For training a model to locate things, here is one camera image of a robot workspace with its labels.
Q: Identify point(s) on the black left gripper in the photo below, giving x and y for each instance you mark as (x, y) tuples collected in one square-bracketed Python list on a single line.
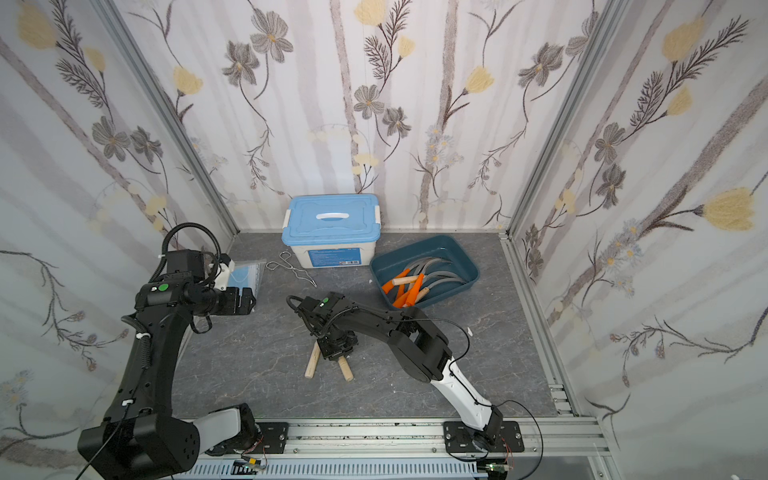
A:
[(241, 300)]

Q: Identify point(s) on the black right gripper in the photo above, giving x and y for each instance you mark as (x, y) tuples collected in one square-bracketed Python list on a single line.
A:
[(336, 345)]

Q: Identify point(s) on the wooden handle sickle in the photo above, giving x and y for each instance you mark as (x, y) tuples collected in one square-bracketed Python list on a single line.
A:
[(345, 369), (437, 275), (426, 290), (313, 361)]

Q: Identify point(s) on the orange handle sickle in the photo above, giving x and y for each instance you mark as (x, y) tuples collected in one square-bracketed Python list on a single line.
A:
[(402, 299), (417, 286), (408, 274)]

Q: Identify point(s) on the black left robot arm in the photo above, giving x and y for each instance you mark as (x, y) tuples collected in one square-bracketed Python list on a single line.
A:
[(139, 437)]

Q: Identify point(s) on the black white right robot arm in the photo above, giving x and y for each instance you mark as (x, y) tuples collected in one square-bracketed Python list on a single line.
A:
[(417, 343)]

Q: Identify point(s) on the teal plastic storage tray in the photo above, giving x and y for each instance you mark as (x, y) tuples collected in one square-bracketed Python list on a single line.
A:
[(386, 266)]

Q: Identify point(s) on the blue face masks pack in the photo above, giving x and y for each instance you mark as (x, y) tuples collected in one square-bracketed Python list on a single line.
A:
[(247, 274)]

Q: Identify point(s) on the silver metal tongs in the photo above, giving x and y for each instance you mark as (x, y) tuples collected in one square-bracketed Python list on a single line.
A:
[(285, 262)]

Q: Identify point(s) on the white box with blue lid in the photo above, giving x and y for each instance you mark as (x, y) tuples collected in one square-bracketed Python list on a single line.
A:
[(335, 230)]

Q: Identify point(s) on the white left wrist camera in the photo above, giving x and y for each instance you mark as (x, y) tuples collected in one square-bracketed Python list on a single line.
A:
[(224, 271)]

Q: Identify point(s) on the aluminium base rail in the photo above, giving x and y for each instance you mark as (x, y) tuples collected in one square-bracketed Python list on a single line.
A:
[(412, 448)]

